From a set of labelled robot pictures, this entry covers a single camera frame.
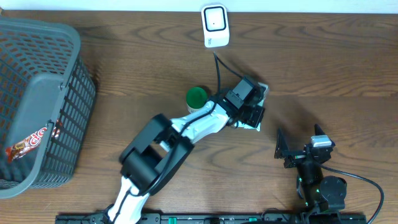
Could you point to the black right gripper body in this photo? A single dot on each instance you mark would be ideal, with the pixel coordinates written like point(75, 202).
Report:
point(294, 160)

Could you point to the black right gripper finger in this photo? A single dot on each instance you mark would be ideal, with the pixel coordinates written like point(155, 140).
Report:
point(318, 130)
point(281, 149)

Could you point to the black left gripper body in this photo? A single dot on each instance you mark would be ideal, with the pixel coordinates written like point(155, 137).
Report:
point(251, 112)

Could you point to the light blue tissue pack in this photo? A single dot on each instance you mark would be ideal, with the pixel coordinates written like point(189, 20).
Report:
point(252, 126)

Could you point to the green lid jar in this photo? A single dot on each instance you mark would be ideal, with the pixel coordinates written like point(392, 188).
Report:
point(196, 99)

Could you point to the red candy bar wrapper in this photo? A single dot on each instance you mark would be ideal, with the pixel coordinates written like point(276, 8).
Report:
point(25, 146)

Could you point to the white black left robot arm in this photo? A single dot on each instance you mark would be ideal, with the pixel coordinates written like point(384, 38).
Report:
point(161, 147)

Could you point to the white barcode scanner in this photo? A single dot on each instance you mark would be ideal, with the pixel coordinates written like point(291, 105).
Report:
point(215, 25)

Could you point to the grey plastic mesh basket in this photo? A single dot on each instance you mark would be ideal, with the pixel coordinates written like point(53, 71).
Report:
point(44, 82)

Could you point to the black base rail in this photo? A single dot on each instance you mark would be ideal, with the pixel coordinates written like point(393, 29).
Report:
point(271, 216)

